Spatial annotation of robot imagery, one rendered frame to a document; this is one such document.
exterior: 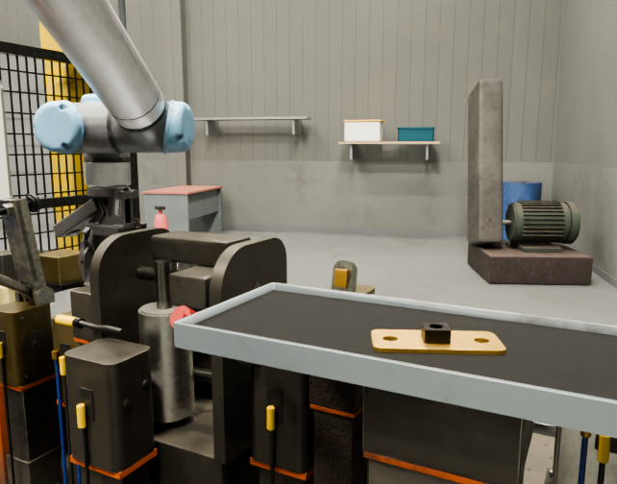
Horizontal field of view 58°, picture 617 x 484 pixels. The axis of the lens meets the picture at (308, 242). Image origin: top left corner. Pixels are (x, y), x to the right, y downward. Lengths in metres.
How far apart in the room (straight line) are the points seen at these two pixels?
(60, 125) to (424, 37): 7.99
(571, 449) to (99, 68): 0.63
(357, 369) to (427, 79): 8.31
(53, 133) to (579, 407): 0.76
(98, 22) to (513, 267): 5.24
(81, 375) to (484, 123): 5.61
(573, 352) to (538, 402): 0.08
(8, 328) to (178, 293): 0.39
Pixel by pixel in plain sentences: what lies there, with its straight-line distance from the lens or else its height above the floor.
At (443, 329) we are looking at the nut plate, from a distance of 0.38.
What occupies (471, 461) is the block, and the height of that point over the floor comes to 1.10.
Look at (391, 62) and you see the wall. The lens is 8.65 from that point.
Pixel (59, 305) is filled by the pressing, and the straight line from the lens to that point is 1.14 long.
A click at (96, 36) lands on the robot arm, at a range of 0.70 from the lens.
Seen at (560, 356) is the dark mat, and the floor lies 1.16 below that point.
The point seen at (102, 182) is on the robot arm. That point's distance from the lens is 0.99.
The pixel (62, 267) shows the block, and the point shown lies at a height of 1.04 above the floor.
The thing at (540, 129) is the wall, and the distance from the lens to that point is 8.71.
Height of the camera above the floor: 1.29
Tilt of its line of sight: 9 degrees down
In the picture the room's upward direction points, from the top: straight up
